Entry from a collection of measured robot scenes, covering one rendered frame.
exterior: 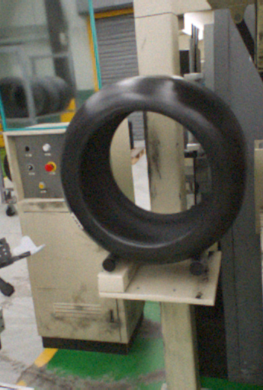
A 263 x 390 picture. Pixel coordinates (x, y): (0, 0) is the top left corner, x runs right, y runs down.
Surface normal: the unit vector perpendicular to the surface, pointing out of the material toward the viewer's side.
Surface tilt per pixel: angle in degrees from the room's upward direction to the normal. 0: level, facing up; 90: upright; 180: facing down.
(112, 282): 90
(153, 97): 80
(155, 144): 90
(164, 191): 90
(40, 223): 90
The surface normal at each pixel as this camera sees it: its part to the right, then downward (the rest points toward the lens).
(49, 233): -0.28, 0.28
